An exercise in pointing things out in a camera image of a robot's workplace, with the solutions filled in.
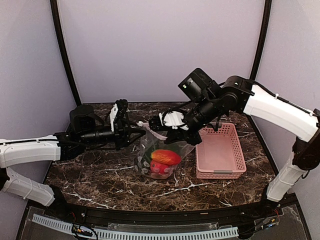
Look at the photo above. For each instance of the green lime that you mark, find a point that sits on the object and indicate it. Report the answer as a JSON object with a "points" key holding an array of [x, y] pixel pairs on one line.
{"points": [[147, 156]]}

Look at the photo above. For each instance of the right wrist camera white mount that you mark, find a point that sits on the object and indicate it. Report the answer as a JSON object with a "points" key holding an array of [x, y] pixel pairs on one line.
{"points": [[173, 120]]}

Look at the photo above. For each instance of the right black frame post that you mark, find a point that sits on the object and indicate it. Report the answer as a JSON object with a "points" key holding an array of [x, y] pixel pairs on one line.
{"points": [[261, 39]]}

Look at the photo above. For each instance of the black frame post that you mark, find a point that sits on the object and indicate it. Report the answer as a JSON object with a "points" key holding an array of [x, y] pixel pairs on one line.
{"points": [[63, 51], [261, 39]]}

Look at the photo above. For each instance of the red orange mango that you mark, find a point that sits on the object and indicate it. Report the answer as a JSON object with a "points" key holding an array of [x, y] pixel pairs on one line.
{"points": [[165, 156]]}

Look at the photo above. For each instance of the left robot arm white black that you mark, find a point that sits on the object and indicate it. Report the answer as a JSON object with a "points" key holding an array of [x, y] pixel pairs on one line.
{"points": [[61, 146]]}

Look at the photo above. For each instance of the left black frame post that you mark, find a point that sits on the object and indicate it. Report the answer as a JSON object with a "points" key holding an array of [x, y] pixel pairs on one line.
{"points": [[63, 51]]}

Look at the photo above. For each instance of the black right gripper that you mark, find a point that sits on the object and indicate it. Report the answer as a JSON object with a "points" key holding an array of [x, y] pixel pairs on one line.
{"points": [[179, 134]]}

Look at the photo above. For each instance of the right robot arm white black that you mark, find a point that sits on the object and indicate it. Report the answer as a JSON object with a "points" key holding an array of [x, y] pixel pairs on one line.
{"points": [[245, 96]]}

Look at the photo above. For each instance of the white slotted cable duct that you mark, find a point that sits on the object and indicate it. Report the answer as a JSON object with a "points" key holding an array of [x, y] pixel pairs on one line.
{"points": [[106, 234]]}

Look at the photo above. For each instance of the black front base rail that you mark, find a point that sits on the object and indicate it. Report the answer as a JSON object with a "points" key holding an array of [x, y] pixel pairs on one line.
{"points": [[255, 221]]}

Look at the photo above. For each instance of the pink perforated plastic basket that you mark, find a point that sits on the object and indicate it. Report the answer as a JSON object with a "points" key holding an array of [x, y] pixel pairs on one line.
{"points": [[219, 155]]}

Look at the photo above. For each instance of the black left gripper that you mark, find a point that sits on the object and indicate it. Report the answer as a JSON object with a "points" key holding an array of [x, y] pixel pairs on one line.
{"points": [[121, 132]]}

